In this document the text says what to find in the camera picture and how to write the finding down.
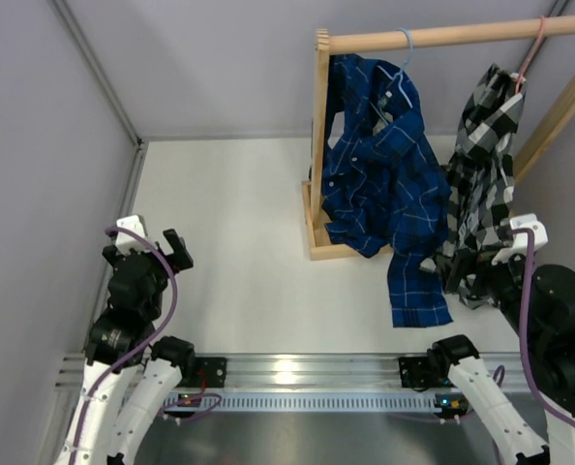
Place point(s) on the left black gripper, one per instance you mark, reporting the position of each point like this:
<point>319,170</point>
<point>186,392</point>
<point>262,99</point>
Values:
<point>179,259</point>

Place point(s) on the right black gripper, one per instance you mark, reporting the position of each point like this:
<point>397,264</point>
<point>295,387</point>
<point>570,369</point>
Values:
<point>465,262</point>

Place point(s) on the black white checkered shirt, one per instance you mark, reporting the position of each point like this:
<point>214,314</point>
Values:
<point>480,171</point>

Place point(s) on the pink wire hanger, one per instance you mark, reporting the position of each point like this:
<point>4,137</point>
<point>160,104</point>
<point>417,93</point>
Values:
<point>530,54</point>

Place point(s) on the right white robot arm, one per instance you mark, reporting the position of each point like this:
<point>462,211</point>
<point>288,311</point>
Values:
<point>539,304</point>

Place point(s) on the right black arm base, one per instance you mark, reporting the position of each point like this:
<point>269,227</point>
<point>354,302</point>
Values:
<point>420,374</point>

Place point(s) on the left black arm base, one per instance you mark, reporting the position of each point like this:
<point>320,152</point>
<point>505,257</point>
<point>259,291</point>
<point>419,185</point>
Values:
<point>205,372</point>

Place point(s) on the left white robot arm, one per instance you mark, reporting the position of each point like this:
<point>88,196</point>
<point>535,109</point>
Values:
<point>129,365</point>

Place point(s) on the blue plaid shirt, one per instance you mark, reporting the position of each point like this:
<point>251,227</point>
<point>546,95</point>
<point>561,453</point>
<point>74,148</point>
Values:
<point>382,184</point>

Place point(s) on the wooden clothes rack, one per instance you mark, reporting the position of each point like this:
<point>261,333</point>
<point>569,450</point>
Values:
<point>551,125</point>

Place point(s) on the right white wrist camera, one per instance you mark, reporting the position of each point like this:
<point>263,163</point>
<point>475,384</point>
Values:
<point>519,243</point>

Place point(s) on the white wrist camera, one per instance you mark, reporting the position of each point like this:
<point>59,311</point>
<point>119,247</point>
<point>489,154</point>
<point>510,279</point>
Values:
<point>519,243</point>
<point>126,233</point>

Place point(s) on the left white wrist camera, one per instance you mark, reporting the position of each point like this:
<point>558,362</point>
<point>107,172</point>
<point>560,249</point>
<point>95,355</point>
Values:
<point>126,233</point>

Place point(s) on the aluminium mounting rail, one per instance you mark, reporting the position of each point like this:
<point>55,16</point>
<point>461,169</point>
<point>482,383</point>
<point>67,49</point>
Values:
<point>312,372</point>

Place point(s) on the slotted grey cable duct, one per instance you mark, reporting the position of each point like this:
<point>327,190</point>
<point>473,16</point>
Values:
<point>317,402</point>

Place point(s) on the blue wire hanger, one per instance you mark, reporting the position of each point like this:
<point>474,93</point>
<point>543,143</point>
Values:
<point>403,63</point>

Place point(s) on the left aluminium frame post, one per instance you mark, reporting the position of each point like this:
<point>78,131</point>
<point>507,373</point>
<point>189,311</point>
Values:
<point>71,25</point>

